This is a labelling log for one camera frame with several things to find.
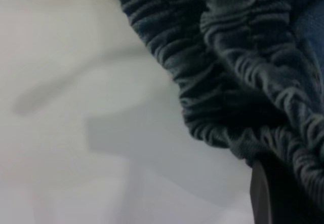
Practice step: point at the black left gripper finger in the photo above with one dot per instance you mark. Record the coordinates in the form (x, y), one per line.
(268, 198)

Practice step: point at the blue denim jeans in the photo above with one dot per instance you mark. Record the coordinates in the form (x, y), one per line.
(240, 56)

